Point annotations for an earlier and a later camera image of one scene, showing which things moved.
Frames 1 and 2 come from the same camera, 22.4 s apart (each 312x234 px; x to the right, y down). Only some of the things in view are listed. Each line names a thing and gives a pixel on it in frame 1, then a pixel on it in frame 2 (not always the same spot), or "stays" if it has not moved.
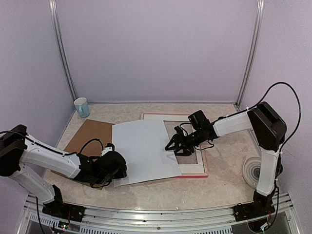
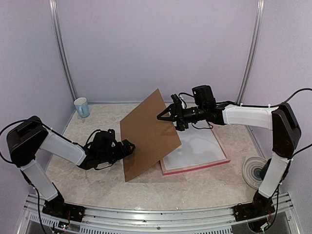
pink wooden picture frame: x=194 y=175 -> x=200 y=149
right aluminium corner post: x=260 y=10 stays
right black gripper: x=177 y=138 -> x=173 y=109
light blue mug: x=82 y=106 stays
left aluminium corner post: x=52 y=8 stays
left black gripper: x=122 y=173 -> x=122 y=153
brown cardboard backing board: x=92 y=136 -> x=154 y=138
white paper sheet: x=142 y=145 -> x=199 y=145
